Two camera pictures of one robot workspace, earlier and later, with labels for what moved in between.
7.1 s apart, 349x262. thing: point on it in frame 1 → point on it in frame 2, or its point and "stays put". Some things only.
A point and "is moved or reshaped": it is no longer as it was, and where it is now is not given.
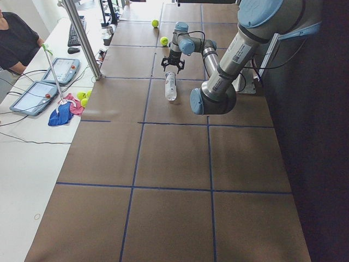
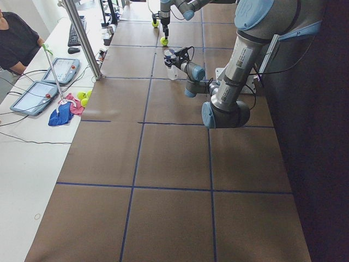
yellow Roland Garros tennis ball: x=164 y=41 stays put
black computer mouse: x=73 y=50 stays put
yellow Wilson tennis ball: x=155 y=23 stays put
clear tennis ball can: x=170 y=86 is moved or reshaped
